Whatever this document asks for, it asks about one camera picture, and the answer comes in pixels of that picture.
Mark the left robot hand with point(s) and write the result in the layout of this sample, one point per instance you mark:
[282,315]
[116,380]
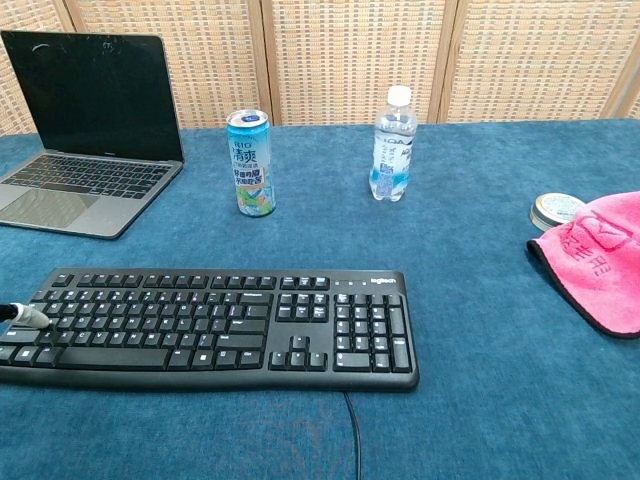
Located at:
[25,314]

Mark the grey laptop with black screen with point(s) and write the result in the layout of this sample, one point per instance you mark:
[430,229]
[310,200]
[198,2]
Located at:
[95,135]

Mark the light blue drink can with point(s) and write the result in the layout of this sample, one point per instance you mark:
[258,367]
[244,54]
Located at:
[251,165]

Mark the clear plastic water bottle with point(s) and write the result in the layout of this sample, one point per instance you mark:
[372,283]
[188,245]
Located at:
[394,150]

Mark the woven rattan folding screen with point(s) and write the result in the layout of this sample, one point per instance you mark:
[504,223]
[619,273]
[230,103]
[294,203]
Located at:
[350,60]

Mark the blue table cloth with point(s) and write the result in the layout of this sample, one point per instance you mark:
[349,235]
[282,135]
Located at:
[475,350]

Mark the round silver tin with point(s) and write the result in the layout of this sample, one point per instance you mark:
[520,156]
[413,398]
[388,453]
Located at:
[552,210]

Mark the pink microfibre cloth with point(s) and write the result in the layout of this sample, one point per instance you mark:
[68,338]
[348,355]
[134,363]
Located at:
[600,260]

